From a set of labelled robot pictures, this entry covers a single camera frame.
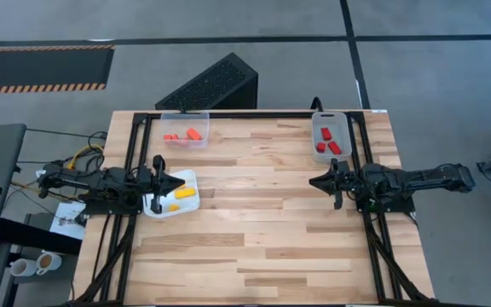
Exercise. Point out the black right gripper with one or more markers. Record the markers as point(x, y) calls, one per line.
point(339, 183)

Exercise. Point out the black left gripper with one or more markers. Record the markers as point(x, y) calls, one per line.
point(157, 183)

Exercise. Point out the red cube block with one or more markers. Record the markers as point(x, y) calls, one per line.
point(321, 147)

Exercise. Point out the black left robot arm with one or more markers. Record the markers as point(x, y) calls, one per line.
point(100, 181)

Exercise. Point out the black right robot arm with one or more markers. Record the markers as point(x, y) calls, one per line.
point(420, 181)

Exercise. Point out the clear bin for red blocks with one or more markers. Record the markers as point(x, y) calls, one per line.
point(339, 123)

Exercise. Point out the clear bin for orange blocks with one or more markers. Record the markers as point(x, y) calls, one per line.
point(177, 121)

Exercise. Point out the white plastic bin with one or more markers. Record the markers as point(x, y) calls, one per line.
point(186, 209)

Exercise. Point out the black perforated computer case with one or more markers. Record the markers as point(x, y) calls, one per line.
point(211, 85)

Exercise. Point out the white printed paper sheet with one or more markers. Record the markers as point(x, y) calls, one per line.
point(68, 226)

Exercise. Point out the black side cart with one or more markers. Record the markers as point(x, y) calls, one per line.
point(36, 236)

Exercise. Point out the white mug with coffee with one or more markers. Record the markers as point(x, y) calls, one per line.
point(48, 262)

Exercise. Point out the empty white mug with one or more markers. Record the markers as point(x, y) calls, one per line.
point(23, 267)

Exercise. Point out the black hazard-striped floor mat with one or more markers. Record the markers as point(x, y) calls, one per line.
point(36, 66)

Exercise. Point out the black aluminium frame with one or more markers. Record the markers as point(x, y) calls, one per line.
point(250, 115)

